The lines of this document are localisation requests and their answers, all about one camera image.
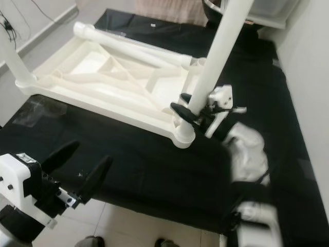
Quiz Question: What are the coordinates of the silver robot left leg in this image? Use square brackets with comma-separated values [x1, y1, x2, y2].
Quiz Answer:
[77, 236, 106, 247]

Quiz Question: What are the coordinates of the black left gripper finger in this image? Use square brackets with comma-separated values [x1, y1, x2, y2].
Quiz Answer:
[42, 140, 81, 173]
[77, 155, 114, 204]

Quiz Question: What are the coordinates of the silver robot right leg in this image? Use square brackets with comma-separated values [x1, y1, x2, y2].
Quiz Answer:
[154, 238, 178, 247]

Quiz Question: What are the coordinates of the black table cloth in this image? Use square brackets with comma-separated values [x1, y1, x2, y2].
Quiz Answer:
[0, 9, 329, 247]

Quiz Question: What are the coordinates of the white shelf board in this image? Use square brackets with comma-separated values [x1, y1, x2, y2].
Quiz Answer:
[247, 14, 295, 29]

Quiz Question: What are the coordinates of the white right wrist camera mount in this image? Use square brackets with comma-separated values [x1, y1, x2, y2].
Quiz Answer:
[206, 85, 235, 138]

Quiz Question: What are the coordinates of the woven wicker bench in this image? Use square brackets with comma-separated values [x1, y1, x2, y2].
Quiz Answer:
[134, 0, 206, 24]

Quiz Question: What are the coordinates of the silver robot leg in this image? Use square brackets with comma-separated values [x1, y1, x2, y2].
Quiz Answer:
[77, 236, 106, 247]
[154, 238, 178, 247]

